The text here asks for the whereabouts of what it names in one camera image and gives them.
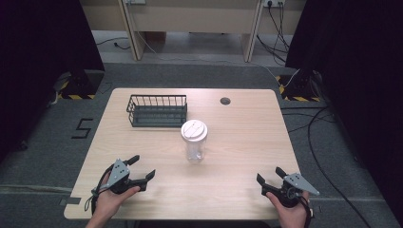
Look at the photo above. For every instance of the black stand base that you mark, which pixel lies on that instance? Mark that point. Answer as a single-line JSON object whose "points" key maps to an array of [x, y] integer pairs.
{"points": [[80, 84], [299, 87]]}

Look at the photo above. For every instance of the clear cup with white lid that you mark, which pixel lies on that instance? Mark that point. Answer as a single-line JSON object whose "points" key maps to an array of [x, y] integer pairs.
{"points": [[194, 139]]}

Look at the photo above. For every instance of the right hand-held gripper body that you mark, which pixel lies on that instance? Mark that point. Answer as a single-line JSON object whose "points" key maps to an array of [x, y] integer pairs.
{"points": [[291, 189]]}

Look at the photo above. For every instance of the person's right hand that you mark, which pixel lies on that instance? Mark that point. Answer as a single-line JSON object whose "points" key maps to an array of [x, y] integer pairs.
{"points": [[292, 212]]}

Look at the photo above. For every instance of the person's left hand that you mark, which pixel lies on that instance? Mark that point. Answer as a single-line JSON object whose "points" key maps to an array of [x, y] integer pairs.
{"points": [[111, 200]]}

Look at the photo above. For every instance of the white wall socket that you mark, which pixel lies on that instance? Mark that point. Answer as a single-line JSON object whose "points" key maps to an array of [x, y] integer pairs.
{"points": [[274, 3]]}

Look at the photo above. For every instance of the black curtain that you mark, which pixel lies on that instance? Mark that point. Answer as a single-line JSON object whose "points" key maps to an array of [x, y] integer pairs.
{"points": [[38, 63], [358, 88]]}

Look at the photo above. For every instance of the beige wooden desk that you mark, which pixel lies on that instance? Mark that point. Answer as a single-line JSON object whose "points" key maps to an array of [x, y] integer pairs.
{"points": [[190, 25]]}

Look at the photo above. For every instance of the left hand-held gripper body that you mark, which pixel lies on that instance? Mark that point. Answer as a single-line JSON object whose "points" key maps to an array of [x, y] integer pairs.
{"points": [[119, 176]]}

